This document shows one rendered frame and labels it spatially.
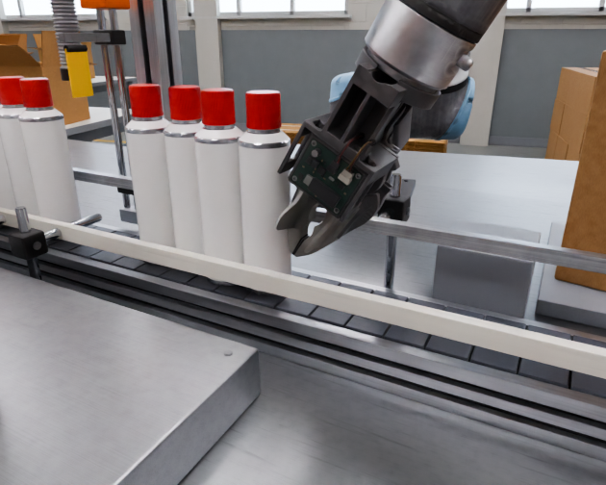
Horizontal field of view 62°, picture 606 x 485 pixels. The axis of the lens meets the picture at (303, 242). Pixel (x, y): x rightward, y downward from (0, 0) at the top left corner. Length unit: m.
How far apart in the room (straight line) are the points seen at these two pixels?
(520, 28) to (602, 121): 5.39
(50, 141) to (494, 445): 0.60
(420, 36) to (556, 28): 5.69
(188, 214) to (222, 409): 0.23
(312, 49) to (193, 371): 5.90
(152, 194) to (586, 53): 5.73
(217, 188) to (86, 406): 0.23
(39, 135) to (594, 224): 0.68
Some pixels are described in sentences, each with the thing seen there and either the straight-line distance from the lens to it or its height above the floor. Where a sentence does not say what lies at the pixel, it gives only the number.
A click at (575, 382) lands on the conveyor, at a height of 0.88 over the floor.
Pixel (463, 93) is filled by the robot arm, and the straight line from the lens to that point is 0.98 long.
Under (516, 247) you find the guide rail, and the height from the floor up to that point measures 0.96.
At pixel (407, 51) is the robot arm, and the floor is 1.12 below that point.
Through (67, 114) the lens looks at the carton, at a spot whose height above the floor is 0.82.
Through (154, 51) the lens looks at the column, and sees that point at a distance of 0.75.
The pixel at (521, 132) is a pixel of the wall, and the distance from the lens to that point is 6.12.
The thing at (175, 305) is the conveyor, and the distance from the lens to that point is 0.58.
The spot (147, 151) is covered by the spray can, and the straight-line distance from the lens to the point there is 0.58.
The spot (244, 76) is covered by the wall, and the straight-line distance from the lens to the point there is 6.54.
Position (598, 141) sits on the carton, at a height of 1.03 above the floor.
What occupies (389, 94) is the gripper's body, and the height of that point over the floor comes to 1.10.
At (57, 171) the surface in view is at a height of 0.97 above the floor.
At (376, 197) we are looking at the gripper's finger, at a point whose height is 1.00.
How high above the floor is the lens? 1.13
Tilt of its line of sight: 22 degrees down
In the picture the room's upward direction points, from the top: straight up
